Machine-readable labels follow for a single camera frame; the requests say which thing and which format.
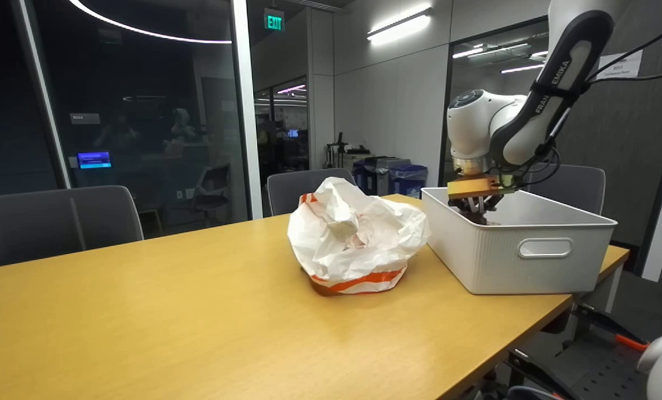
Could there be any grey chair near window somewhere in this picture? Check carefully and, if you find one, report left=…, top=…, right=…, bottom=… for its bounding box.
left=0, top=184, right=144, bottom=266

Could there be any grey chair left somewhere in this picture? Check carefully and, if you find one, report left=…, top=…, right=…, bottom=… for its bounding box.
left=526, top=166, right=606, bottom=214

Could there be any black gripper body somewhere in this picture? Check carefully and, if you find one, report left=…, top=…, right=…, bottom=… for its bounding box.
left=457, top=197, right=499, bottom=226

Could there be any grey chair right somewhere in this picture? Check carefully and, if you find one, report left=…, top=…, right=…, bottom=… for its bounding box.
left=266, top=169, right=351, bottom=216

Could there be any white paper sign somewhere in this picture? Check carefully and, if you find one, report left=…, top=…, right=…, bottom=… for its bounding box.
left=597, top=51, right=642, bottom=81

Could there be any blue bin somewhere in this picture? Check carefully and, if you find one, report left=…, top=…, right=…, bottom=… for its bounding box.
left=351, top=157, right=429, bottom=198

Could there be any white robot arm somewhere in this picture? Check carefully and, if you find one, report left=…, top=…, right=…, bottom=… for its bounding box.
left=446, top=0, right=620, bottom=223

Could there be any orange black tool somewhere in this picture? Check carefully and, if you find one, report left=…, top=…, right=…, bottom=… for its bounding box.
left=575, top=306, right=646, bottom=354

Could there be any white plastic basket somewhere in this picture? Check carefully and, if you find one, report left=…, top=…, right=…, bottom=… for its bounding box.
left=421, top=188, right=617, bottom=293

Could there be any white orange plastic bag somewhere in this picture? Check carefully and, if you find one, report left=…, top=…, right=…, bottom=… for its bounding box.
left=286, top=178, right=429, bottom=297

